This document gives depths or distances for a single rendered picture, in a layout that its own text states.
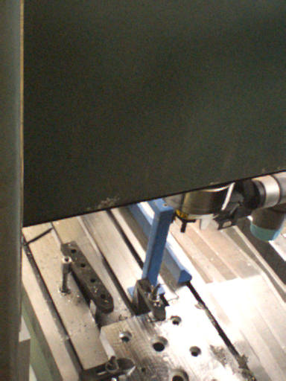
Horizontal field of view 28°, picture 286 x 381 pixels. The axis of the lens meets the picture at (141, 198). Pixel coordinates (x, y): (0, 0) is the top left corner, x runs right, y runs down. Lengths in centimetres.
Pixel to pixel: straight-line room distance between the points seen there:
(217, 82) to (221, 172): 19
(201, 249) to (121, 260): 41
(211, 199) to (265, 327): 85
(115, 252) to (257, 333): 51
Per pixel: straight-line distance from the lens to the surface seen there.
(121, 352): 144
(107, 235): 182
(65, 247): 168
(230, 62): 89
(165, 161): 94
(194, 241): 211
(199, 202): 114
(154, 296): 151
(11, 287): 65
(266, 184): 135
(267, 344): 189
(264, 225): 146
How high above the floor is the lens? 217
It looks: 40 degrees down
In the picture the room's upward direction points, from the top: 10 degrees clockwise
